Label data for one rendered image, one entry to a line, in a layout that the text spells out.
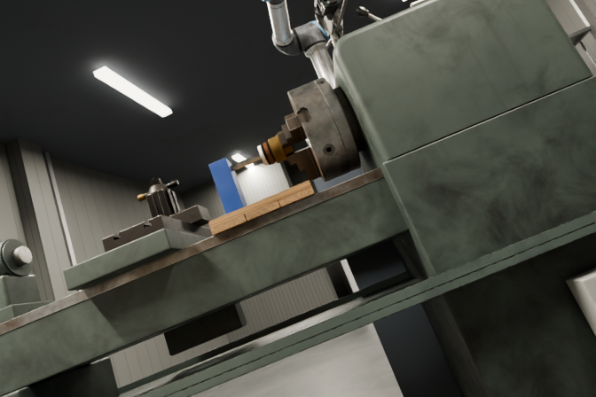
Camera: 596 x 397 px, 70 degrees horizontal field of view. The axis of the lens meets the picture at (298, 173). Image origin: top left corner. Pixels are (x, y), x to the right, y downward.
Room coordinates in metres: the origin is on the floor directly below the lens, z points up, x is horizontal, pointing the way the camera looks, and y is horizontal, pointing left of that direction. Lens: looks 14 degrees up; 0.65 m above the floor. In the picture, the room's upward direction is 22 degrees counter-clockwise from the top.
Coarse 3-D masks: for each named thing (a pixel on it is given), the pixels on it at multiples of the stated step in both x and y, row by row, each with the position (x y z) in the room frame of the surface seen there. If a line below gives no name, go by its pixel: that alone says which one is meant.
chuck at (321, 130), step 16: (288, 96) 1.26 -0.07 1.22; (304, 96) 1.16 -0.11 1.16; (320, 96) 1.15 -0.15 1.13; (320, 112) 1.14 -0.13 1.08; (304, 128) 1.15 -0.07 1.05; (320, 128) 1.15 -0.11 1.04; (336, 128) 1.15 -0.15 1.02; (320, 144) 1.17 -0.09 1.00; (336, 144) 1.18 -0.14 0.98; (320, 160) 1.20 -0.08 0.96; (336, 160) 1.22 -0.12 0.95; (336, 176) 1.31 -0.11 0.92
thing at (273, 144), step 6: (270, 138) 1.29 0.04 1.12; (276, 138) 1.27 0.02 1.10; (264, 144) 1.27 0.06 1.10; (270, 144) 1.26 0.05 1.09; (276, 144) 1.26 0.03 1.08; (264, 150) 1.27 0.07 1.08; (270, 150) 1.27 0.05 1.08; (276, 150) 1.27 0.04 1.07; (282, 150) 1.26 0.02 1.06; (288, 150) 1.28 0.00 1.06; (264, 156) 1.27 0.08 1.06; (270, 156) 1.27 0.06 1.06; (276, 156) 1.28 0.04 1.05; (282, 156) 1.28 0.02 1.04; (270, 162) 1.29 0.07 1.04
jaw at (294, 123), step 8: (304, 112) 1.15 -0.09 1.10; (288, 120) 1.17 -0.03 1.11; (296, 120) 1.17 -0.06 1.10; (304, 120) 1.15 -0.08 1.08; (288, 128) 1.21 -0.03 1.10; (296, 128) 1.17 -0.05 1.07; (280, 136) 1.24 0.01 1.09; (288, 136) 1.21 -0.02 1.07; (296, 136) 1.23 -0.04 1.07; (304, 136) 1.25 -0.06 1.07; (288, 144) 1.26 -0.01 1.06
